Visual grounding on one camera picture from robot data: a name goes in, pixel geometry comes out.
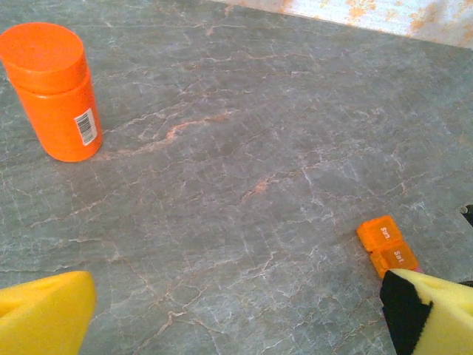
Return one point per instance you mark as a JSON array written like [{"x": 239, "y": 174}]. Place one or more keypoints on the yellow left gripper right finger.
[{"x": 443, "y": 321}]

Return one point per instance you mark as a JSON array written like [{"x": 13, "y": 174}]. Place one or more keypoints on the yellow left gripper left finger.
[{"x": 40, "y": 314}]

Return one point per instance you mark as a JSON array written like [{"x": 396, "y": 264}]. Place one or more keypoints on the orange and pink pill organizer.
[{"x": 388, "y": 244}]

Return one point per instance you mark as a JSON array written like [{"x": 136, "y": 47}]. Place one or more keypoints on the orange plastic block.
[{"x": 48, "y": 92}]

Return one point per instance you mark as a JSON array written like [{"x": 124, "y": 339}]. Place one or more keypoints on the orange patterned fabric backdrop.
[{"x": 369, "y": 15}]

